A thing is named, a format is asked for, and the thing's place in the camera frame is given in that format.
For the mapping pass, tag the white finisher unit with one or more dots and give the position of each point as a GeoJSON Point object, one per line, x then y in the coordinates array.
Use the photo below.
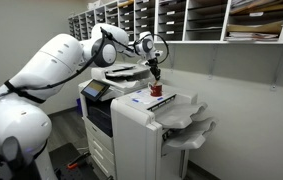
{"type": "Point", "coordinates": [137, 133]}

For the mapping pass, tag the white office copier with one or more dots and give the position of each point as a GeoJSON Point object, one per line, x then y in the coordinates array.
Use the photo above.
{"type": "Point", "coordinates": [97, 133]}

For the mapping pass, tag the white shelf bracket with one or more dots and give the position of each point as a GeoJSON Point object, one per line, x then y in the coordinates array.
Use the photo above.
{"type": "Point", "coordinates": [212, 61]}
{"type": "Point", "coordinates": [278, 66]}

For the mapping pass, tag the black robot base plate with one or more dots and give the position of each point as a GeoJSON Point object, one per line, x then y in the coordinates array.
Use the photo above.
{"type": "Point", "coordinates": [67, 160]}

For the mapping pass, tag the orange pen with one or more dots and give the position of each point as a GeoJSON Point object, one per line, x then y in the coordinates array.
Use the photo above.
{"type": "Point", "coordinates": [155, 82]}

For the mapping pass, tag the white mail sorter shelf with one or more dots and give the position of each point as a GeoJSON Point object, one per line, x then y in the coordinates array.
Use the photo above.
{"type": "Point", "coordinates": [181, 20]}

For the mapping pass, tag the manila folders pile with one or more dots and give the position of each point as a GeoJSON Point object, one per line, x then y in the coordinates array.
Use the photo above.
{"type": "Point", "coordinates": [257, 6]}

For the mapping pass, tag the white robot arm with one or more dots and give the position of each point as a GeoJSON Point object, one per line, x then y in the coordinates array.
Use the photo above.
{"type": "Point", "coordinates": [47, 73]}

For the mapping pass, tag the stack of papers and folders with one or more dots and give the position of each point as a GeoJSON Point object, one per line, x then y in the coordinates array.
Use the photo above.
{"type": "Point", "coordinates": [252, 31]}

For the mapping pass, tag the blue tape label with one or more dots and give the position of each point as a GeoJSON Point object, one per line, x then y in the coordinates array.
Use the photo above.
{"type": "Point", "coordinates": [160, 98]}
{"type": "Point", "coordinates": [135, 100]}

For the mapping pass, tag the copier touchscreen panel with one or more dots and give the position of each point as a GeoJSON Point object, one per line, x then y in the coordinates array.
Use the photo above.
{"type": "Point", "coordinates": [95, 89]}

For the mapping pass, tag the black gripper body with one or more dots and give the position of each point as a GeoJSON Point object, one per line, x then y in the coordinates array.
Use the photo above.
{"type": "Point", "coordinates": [154, 64]}

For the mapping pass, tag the maroon mug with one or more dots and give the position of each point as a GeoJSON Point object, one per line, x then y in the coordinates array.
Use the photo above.
{"type": "Point", "coordinates": [156, 90]}

